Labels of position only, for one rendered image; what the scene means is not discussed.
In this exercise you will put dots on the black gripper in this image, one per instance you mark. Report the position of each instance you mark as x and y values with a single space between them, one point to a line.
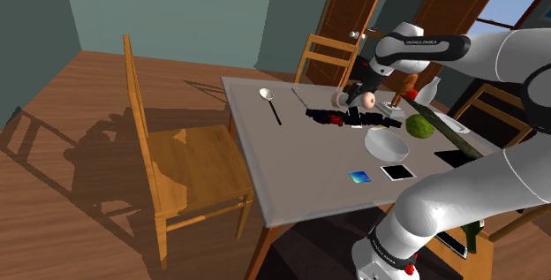
369 82

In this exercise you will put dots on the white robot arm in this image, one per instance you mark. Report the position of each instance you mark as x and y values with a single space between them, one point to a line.
456 193

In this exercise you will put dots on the pink and white rolling pin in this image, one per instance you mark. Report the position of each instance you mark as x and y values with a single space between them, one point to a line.
368 100

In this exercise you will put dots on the small white box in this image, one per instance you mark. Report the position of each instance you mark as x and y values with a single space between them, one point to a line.
392 110

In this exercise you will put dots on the black phone with white edge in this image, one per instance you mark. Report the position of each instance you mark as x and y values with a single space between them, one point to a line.
354 115

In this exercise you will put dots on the brown wooden figure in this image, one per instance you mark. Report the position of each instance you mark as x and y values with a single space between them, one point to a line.
406 84

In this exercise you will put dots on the black and red long tool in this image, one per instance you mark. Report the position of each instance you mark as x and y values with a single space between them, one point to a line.
378 119

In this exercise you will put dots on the red ball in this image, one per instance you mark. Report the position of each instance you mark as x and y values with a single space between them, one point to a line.
412 94

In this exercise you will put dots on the wooden chair with slatted back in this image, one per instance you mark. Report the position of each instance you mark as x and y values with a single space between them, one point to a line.
327 59

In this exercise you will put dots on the white vase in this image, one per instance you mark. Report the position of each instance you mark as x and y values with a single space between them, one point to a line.
430 92

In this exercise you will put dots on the white bowl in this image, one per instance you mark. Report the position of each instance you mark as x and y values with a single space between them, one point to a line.
385 145

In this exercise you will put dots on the green round fruit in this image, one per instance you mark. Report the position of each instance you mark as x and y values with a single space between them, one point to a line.
420 126

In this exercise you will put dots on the flat grey knife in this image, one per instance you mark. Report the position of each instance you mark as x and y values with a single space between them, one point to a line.
300 97

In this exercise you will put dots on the brown wooden door with knob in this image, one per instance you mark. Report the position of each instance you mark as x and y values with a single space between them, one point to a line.
348 8

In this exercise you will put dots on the white plate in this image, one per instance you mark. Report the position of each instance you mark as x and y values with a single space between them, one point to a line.
454 124

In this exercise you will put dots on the small blue card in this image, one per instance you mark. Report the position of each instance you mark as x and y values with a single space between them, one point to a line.
360 177

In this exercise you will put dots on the grey table with wooden legs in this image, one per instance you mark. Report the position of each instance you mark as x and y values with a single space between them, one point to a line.
301 150

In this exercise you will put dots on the long dark green bar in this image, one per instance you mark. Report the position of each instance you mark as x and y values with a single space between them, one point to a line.
456 139

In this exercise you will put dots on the wooden chair with dark seat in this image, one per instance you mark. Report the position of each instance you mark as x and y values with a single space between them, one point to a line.
495 115

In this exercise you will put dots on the dark robot stand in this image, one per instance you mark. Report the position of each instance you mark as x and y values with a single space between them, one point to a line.
318 249

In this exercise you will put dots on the black phone with silver edge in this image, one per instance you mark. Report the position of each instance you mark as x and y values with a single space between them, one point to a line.
452 244

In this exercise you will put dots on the large wooden chair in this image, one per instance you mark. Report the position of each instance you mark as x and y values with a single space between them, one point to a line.
193 158

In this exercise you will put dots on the black tablet with white frame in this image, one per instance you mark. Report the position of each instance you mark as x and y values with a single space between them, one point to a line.
398 172

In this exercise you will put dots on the window with brown frame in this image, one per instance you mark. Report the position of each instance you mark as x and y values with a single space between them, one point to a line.
510 1

